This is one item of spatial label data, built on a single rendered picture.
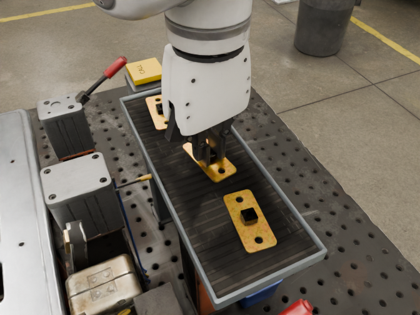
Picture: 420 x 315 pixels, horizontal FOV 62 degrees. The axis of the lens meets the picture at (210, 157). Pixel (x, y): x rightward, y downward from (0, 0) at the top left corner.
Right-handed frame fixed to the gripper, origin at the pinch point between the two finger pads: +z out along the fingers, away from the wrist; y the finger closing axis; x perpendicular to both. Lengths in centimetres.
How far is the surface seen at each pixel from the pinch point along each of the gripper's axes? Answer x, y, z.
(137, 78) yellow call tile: -23.5, -0.9, 2.4
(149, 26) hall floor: -256, -112, 117
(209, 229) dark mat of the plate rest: 9.2, 6.5, 2.6
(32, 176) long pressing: -27.9, 22.0, 18.0
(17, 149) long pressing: -37.6, 22.2, 18.3
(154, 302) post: 10.4, 15.4, 8.7
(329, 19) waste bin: -128, -199, 86
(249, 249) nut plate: 14.0, 4.4, 2.3
